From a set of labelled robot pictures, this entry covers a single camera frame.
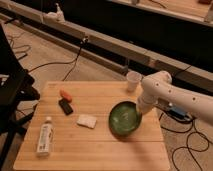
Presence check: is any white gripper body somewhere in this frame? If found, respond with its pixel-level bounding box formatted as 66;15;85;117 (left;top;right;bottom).
136;97;156;115

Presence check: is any green ceramic bowl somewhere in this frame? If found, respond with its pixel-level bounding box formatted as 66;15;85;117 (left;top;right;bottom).
108;101;142;136

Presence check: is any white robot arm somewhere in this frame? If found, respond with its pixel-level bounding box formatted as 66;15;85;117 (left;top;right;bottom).
136;71;213;126

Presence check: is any blue power box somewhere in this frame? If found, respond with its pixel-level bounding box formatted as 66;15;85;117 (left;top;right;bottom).
169;106;187;119

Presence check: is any white sponge block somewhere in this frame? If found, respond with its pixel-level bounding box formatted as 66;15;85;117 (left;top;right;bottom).
77;115;97;129

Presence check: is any black rectangular block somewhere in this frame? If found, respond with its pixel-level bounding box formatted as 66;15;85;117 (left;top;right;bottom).
59;99;73;115

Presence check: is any orange oval object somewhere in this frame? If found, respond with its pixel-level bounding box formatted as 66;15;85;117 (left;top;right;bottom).
59;90;72;102

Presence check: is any clear plastic bottle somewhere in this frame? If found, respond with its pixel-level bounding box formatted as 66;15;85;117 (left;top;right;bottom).
36;117;53;156

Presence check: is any black office chair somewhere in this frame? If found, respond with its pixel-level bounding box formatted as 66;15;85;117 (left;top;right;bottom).
0;24;40;171

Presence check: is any long metal rail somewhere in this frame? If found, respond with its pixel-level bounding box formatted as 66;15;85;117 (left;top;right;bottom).
0;0;213;94

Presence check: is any black floor cable right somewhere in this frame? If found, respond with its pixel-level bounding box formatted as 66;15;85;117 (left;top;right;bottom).
157;109;213;171

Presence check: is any black floor cable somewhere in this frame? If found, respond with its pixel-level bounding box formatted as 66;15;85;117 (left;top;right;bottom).
157;109;213;171
26;37;90;82

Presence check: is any black floor cable left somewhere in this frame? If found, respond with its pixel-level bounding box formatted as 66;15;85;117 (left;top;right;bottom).
26;37;90;82

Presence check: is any white object on rail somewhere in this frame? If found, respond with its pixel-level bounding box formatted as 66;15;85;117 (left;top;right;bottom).
46;4;65;22

